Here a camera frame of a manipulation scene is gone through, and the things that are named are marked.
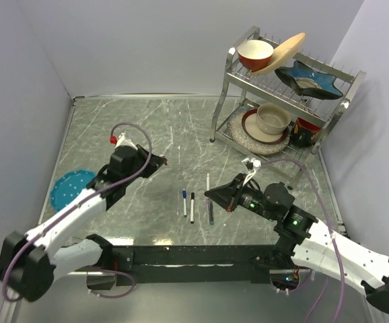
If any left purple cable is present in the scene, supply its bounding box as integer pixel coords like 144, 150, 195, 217
1, 122, 153, 301

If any red white bowl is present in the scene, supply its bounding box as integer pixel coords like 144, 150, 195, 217
237, 40, 274, 71

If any blue star-shaped dish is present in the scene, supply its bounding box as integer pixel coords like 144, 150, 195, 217
275, 61, 343, 100

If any beige wooden plate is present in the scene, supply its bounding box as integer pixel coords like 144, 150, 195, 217
250, 32, 306, 75

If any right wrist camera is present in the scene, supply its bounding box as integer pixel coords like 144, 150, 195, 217
242, 157, 262, 186

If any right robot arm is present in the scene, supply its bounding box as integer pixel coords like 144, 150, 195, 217
205, 174, 389, 314

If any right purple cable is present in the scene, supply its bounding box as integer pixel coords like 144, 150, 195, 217
261, 158, 347, 323

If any white red-tip marker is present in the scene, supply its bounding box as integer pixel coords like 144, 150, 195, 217
206, 172, 211, 191

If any black red patterned cup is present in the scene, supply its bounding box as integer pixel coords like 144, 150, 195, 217
289, 118, 322, 148

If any blue polka dot plate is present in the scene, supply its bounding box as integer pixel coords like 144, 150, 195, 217
50, 169, 96, 213

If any purple highlighter pen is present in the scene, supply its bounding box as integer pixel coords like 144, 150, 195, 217
205, 198, 210, 221

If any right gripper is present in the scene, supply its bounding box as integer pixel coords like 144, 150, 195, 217
205, 172, 277, 221

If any red brown plate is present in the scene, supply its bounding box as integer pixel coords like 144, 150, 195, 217
242, 109, 289, 145

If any silver glitter plate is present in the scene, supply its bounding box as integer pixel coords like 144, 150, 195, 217
227, 108, 289, 156

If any white black-tip marker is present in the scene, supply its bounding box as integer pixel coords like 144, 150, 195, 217
190, 200, 195, 224

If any white blue-tip marker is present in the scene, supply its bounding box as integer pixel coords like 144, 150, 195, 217
182, 197, 188, 217

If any beige ceramic bowl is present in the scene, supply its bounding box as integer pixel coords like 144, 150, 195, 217
255, 104, 291, 135

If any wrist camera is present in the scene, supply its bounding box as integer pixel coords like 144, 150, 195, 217
242, 157, 262, 186
110, 132, 137, 151

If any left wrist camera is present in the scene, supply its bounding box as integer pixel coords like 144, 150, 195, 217
110, 132, 137, 151

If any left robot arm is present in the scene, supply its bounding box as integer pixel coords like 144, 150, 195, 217
0, 145, 167, 302

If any green gel pen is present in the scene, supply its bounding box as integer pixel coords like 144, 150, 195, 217
208, 201, 214, 225

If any steel dish rack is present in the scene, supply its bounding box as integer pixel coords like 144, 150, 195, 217
210, 26, 366, 164

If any purple cable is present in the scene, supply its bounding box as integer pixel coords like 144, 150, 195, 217
261, 158, 347, 323
1, 122, 153, 301

